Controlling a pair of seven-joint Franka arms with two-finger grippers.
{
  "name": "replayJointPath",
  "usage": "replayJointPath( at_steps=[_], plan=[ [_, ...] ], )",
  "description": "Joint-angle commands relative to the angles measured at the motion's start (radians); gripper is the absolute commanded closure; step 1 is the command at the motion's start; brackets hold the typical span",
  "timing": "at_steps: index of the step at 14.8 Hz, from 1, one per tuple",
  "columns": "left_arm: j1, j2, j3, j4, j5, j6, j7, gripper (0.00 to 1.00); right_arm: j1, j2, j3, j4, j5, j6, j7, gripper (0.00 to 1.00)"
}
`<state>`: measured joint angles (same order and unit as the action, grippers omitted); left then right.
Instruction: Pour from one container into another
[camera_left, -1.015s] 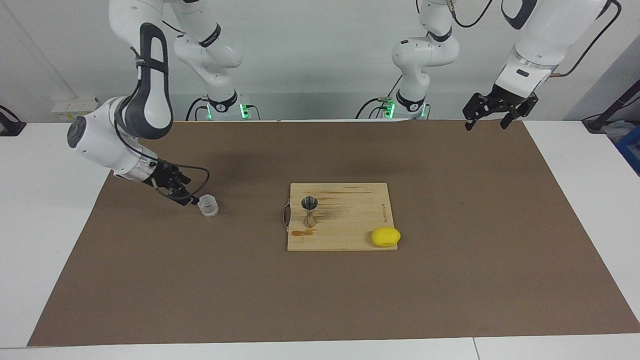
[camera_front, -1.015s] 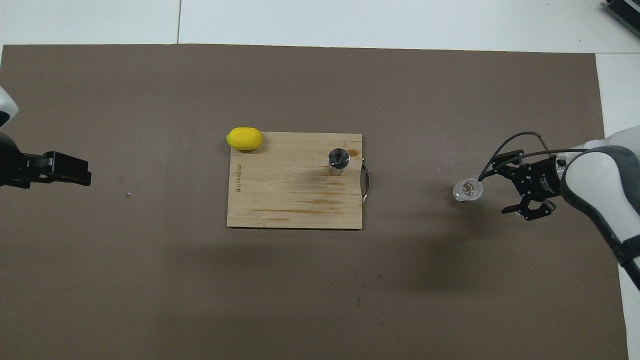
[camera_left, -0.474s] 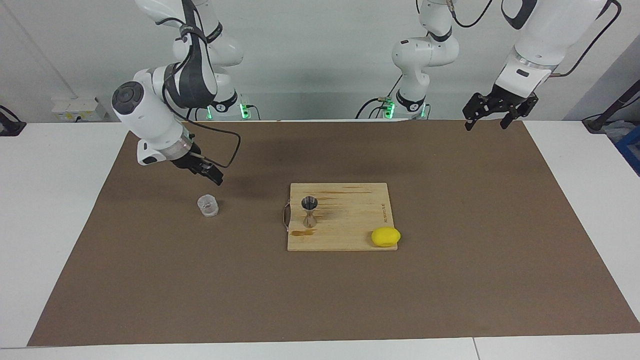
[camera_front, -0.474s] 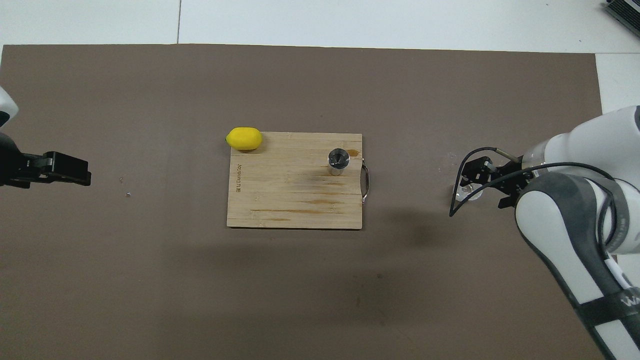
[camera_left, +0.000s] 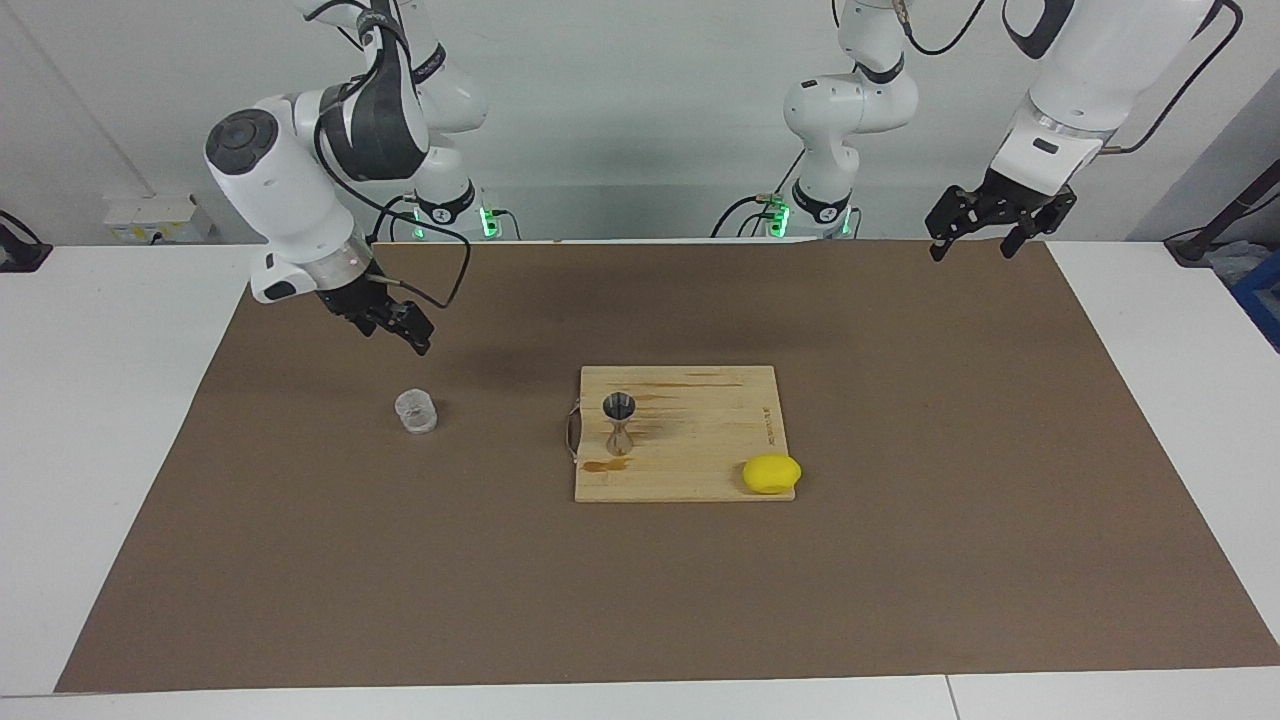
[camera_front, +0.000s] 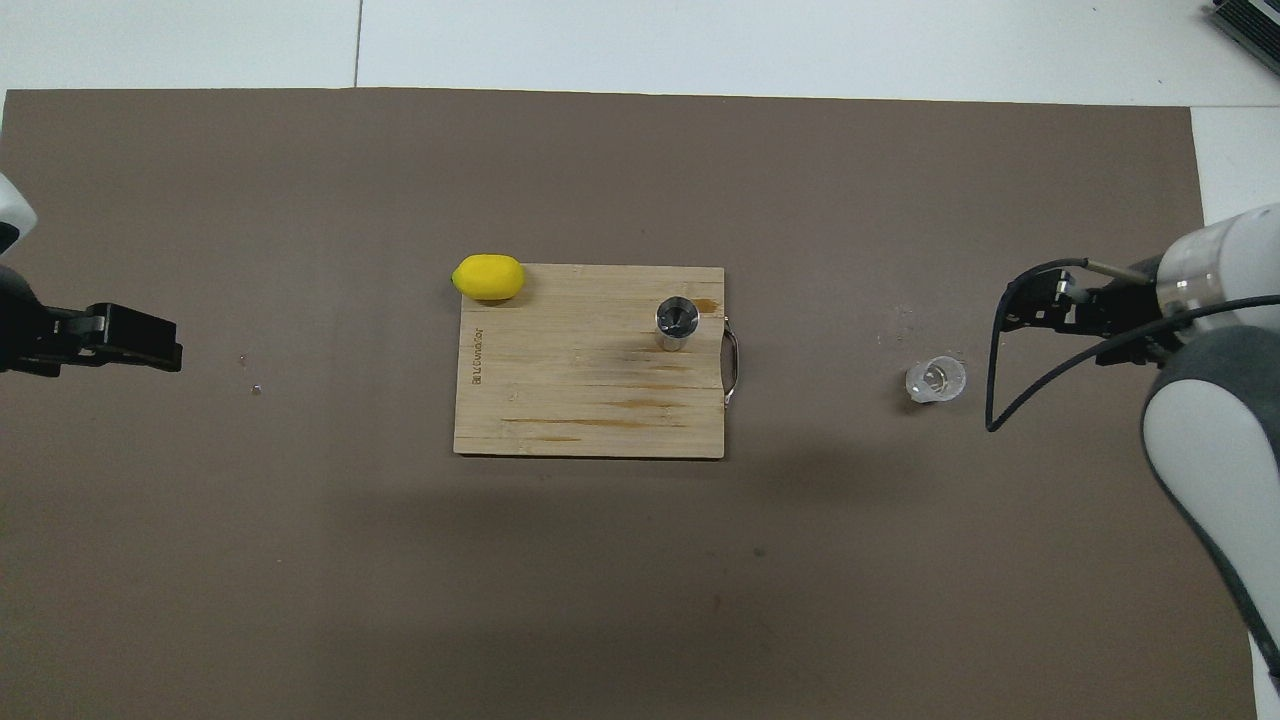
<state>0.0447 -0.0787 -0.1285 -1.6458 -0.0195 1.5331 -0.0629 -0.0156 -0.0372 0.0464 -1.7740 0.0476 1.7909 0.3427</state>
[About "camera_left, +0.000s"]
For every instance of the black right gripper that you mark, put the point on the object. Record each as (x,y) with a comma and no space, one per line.
(358,298)

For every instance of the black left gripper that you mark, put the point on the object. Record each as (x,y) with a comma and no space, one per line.
(1015,192)

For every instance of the small clear cup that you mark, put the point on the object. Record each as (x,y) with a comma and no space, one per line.
(417,412)

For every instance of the steel double jigger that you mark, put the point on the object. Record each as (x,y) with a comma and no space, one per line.
(619,408)

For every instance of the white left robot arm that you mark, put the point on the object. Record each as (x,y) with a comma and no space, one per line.
(1100,60)

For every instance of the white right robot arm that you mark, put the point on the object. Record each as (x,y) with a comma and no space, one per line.
(280,190)

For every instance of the black stand leg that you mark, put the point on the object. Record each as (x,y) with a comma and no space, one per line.
(1195,245)

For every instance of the clear plastic bag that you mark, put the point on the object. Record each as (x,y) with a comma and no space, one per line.
(1235,262)

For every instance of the white power strip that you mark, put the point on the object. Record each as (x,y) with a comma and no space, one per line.
(160,220)

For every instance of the brown table mat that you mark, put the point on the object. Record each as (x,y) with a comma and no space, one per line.
(400,580)

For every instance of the blue crate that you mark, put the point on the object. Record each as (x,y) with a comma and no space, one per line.
(1262,300)

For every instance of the wooden cutting board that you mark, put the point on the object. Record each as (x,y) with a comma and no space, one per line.
(700,430)

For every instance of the yellow lemon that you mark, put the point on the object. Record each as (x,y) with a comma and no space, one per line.
(771,473)

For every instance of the black clamp mount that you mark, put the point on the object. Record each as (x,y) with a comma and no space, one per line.
(20,255)

